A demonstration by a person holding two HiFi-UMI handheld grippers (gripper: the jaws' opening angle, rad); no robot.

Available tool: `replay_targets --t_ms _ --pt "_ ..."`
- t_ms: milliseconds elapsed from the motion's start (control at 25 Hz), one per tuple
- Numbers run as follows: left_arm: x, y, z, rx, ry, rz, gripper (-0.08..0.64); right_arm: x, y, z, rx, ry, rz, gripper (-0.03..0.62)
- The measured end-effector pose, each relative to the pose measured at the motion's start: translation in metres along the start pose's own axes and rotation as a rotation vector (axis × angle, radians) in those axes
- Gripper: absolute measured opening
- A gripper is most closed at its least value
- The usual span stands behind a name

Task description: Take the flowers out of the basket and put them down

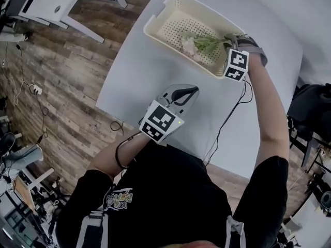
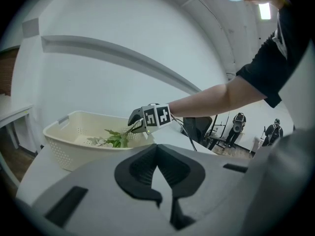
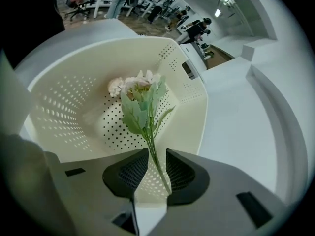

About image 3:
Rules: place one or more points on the short ceiling light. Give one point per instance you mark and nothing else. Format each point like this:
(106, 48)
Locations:
(217, 12)

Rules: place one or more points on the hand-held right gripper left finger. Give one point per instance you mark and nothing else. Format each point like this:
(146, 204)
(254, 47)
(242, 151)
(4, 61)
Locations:
(98, 205)

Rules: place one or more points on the person's black t-shirt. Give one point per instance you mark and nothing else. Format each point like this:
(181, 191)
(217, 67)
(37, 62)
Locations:
(37, 13)

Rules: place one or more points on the pale pink artificial flowers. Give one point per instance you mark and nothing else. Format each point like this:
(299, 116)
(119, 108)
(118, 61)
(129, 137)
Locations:
(137, 107)

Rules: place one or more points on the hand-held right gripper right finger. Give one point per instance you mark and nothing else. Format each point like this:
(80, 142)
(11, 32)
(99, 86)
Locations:
(209, 205)

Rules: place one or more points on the cream plastic basket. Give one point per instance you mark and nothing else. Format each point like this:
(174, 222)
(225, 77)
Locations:
(73, 102)

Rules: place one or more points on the black swivel chair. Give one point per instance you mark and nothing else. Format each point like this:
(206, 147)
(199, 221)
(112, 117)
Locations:
(78, 8)

